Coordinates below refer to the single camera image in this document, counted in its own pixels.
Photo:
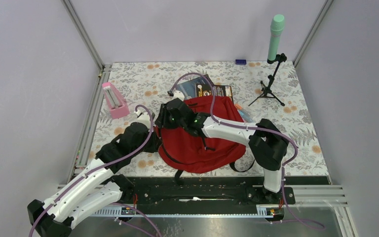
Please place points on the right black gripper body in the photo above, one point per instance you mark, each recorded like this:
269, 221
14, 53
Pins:
168, 121

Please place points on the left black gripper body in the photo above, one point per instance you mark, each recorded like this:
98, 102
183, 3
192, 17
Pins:
151, 140

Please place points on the dark blue book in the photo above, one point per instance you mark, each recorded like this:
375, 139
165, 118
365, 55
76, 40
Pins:
189, 87

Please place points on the black cover book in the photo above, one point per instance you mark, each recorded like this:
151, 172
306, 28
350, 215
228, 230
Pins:
219, 90

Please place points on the red backpack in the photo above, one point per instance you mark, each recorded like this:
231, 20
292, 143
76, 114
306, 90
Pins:
184, 152

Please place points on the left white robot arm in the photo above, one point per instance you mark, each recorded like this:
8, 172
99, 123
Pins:
97, 186

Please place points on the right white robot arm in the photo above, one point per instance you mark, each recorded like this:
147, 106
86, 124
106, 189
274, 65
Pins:
202, 134

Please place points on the floral table mat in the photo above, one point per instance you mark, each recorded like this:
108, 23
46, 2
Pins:
148, 84

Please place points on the pink metronome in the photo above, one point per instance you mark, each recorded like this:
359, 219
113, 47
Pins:
115, 101

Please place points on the blue highlighter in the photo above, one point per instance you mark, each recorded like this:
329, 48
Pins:
245, 116

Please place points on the small blue box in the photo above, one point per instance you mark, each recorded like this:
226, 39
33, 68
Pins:
240, 62

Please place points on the black tripod mic stand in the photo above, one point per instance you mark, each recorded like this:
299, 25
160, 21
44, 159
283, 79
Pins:
266, 89

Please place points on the green microphone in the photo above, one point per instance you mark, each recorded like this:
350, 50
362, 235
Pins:
276, 28

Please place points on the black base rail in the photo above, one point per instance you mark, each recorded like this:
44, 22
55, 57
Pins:
198, 195

